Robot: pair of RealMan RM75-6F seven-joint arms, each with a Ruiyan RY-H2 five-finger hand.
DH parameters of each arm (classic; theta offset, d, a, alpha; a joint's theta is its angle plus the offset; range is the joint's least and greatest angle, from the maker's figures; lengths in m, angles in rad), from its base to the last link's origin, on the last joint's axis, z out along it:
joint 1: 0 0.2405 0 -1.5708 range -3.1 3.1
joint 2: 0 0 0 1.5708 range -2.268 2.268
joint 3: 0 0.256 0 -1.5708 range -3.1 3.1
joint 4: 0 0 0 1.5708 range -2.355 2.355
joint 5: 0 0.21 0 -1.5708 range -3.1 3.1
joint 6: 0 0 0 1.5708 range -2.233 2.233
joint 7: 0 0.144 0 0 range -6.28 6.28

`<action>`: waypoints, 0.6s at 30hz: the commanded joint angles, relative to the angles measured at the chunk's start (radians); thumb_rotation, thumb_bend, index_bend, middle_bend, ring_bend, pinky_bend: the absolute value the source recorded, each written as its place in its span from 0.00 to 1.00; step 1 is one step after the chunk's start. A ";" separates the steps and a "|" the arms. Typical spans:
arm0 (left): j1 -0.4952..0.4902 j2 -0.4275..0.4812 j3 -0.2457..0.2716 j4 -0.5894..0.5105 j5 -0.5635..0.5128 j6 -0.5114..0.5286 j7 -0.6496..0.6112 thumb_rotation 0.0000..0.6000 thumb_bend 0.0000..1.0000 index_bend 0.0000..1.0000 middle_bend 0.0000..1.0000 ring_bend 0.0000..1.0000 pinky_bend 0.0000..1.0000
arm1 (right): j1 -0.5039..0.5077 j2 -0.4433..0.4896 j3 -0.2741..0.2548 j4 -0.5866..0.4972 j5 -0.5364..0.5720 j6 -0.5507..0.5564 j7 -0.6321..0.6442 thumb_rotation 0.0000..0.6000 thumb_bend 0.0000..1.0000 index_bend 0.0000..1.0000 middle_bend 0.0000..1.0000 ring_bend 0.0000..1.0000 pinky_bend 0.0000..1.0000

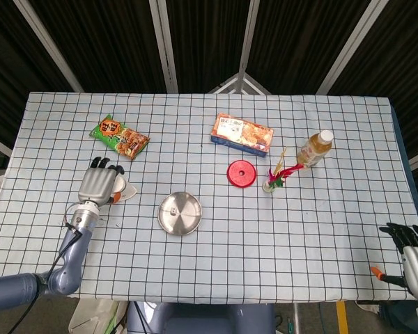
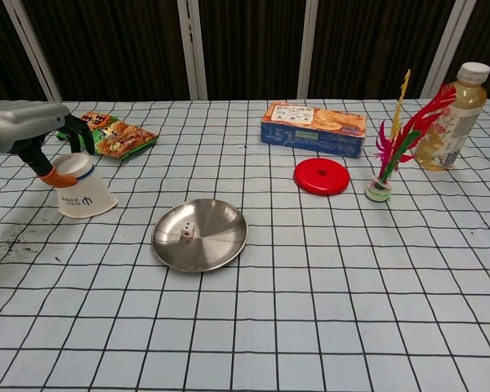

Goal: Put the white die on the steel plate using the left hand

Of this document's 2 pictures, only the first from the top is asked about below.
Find silver metal plate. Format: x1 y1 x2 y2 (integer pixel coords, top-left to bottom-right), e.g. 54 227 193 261
157 191 203 236

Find white paper cup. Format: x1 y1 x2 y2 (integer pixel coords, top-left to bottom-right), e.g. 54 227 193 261
109 175 139 205

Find white triangular frame brace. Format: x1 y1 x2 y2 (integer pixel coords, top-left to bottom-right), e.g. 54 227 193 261
208 72 273 95

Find tea drink bottle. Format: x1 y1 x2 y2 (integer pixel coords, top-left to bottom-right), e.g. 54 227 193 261
296 129 335 168

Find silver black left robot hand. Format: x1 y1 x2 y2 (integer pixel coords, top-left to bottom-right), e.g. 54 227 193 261
77 157 125 206

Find red plastic disc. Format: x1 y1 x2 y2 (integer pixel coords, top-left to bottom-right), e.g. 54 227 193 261
226 159 258 189

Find blue grey robot torso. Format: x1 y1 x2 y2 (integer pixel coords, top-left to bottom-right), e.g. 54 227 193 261
126 301 276 334

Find green snack bag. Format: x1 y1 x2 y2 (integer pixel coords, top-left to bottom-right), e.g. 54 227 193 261
88 113 151 161

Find colourful feather shuttlecock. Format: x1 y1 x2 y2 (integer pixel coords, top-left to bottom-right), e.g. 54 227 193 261
262 146 307 193

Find checkered tablecloth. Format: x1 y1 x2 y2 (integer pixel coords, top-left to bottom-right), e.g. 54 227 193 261
0 91 418 303

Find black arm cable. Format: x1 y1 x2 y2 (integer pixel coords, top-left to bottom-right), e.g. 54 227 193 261
15 222 84 334

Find blue orange biscuit box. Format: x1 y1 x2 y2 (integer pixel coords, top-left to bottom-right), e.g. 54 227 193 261
210 111 275 159

